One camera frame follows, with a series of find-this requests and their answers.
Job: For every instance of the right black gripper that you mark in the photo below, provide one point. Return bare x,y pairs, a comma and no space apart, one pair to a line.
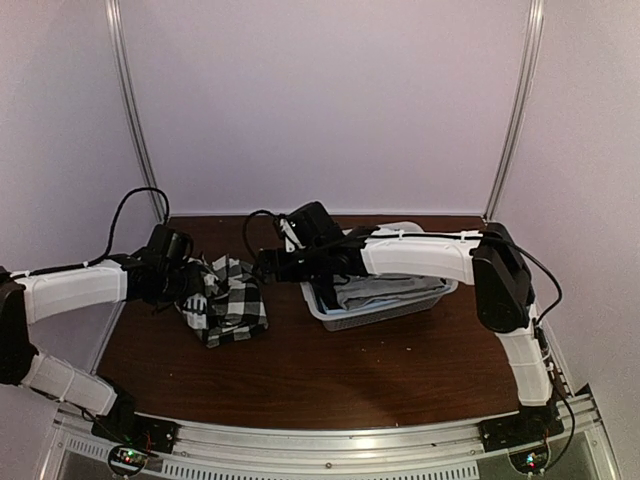
285,273

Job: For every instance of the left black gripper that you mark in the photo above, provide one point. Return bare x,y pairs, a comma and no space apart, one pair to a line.
194,286

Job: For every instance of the black white plaid shirt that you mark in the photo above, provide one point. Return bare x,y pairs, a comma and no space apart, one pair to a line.
232,309

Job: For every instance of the white plastic laundry basket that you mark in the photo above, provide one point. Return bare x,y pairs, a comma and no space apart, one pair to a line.
339,320

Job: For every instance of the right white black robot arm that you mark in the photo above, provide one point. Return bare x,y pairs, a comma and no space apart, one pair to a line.
317,249

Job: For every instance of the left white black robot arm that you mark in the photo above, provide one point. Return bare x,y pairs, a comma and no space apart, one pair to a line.
158,274

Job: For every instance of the black folded shirt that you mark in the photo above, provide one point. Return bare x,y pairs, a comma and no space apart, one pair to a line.
326,295

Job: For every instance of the grey button shirt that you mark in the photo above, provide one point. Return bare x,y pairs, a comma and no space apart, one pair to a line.
359,292

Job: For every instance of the left circuit board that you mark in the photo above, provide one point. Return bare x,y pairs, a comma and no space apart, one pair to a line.
124,460

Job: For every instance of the circuit board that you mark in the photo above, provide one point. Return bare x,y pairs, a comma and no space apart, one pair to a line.
530,461
124,460

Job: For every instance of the right circuit board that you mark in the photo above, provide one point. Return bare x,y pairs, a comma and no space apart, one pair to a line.
530,461

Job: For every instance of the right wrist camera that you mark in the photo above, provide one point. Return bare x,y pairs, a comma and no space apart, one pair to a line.
289,237

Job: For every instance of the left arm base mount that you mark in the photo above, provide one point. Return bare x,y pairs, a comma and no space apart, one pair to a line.
147,434

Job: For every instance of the front aluminium rail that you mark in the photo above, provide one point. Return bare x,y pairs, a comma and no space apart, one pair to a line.
451,450

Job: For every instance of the left aluminium frame post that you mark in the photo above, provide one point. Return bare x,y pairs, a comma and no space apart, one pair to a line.
123,70

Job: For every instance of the aluminium frame post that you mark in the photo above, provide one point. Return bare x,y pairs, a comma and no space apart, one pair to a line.
123,70
529,59

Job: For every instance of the right aluminium frame post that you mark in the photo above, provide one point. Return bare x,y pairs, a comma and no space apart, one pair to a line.
529,59

